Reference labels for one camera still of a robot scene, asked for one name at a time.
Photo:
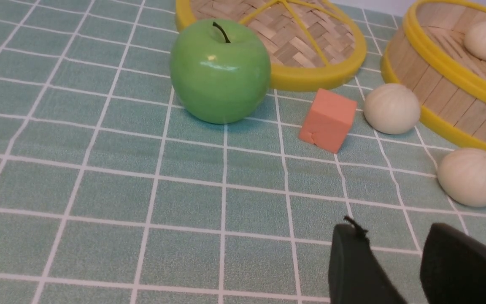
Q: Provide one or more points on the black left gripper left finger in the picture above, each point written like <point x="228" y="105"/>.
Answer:
<point x="355" y="275"/>

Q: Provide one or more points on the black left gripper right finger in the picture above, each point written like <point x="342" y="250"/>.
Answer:
<point x="453" y="267"/>

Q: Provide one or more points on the green apple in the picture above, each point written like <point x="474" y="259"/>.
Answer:
<point x="220" y="70"/>

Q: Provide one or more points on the bamboo steamer tray yellow rim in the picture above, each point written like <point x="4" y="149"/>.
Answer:
<point x="428" y="57"/>

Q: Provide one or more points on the woven bamboo steamer lid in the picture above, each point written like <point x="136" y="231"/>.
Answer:
<point x="312" y="44"/>

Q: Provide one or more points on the green checkered tablecloth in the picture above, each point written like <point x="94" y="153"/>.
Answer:
<point x="111" y="193"/>

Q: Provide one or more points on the orange cube block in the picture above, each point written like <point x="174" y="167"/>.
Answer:
<point x="328" y="121"/>

